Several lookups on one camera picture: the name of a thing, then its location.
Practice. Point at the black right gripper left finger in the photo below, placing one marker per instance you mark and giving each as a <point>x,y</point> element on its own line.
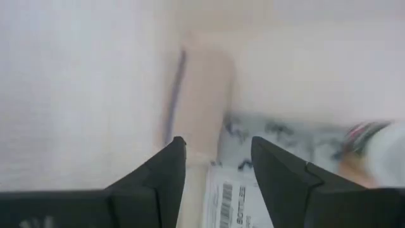
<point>148,196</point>

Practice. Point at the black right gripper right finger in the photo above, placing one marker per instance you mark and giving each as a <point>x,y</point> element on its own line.
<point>300,196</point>

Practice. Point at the amber pill bottle white cap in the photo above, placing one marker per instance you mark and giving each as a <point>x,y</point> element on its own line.
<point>352,169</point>

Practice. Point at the white black patterned pouch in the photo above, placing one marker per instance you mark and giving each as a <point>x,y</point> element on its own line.
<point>269,133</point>

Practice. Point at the white aspirin bottle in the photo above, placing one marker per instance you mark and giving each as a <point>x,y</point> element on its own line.
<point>386,152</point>

